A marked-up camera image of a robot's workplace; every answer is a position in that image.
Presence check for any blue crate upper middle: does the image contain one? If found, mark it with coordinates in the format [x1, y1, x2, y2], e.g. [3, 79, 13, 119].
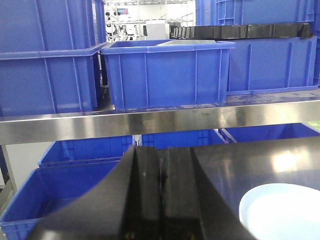
[100, 39, 236, 110]

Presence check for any blue crate stacked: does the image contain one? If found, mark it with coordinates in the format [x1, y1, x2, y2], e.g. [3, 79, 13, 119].
[0, 0, 106, 53]
[195, 0, 316, 26]

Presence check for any blue crate stacked top left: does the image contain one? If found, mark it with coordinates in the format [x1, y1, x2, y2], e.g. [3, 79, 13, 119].
[0, 0, 106, 53]

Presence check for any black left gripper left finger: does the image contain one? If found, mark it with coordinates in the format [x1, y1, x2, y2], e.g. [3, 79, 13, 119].
[27, 145, 161, 240]

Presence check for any blue crate stacked top right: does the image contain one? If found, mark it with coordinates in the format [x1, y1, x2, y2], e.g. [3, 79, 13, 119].
[195, 0, 316, 26]

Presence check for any blue crate upper left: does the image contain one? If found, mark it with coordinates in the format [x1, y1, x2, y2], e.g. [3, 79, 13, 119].
[0, 43, 106, 117]

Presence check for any blue bin lower behind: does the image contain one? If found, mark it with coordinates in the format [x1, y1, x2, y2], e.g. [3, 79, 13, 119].
[38, 135, 133, 168]

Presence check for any steel shelf leg left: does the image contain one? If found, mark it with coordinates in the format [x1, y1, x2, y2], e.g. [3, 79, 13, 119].
[0, 145, 17, 215]

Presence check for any black drag chain strip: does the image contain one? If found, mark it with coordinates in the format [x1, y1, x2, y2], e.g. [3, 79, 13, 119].
[173, 22, 315, 41]

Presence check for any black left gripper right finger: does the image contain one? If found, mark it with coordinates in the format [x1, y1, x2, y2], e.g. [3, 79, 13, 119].
[162, 147, 254, 240]

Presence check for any blue bin lower right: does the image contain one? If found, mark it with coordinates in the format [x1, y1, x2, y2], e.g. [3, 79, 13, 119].
[218, 123, 320, 143]

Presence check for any blue bin lower middle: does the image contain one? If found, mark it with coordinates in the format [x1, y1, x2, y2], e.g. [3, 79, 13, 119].
[141, 129, 228, 149]

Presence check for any light blue plate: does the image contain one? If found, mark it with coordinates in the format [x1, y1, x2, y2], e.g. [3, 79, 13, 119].
[238, 183, 320, 240]

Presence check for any blue crate with label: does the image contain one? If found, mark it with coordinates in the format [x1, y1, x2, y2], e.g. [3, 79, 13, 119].
[226, 36, 318, 96]

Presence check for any blue bin lower near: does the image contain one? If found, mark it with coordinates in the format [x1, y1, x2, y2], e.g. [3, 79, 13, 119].
[0, 161, 118, 240]

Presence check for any stainless steel shelf rail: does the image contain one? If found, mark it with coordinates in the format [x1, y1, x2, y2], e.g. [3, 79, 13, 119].
[0, 99, 320, 145]

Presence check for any green floor sign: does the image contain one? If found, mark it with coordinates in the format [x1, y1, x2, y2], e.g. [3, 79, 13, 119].
[307, 120, 320, 130]

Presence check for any blue bin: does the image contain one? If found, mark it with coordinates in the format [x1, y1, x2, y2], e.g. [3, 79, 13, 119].
[0, 161, 118, 240]
[218, 123, 320, 143]
[38, 135, 133, 168]
[141, 129, 228, 149]

